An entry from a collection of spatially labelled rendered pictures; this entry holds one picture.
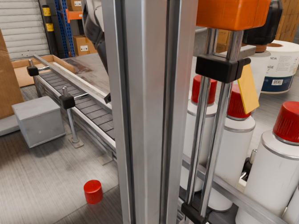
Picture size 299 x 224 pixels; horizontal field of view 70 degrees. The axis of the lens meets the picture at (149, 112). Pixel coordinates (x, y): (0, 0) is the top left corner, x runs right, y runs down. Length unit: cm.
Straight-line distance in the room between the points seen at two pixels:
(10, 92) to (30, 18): 375
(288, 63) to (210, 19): 68
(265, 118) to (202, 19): 53
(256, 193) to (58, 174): 40
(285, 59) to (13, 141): 85
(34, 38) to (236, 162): 437
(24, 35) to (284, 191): 442
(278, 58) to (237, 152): 55
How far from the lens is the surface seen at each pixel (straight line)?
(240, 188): 40
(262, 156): 28
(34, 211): 49
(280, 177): 29
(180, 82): 15
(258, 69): 56
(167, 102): 16
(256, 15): 18
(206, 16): 18
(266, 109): 73
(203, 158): 35
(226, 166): 32
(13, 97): 78
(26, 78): 116
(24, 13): 447
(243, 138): 30
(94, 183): 45
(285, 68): 84
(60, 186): 51
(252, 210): 31
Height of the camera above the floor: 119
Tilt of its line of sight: 30 degrees down
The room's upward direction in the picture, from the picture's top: straight up
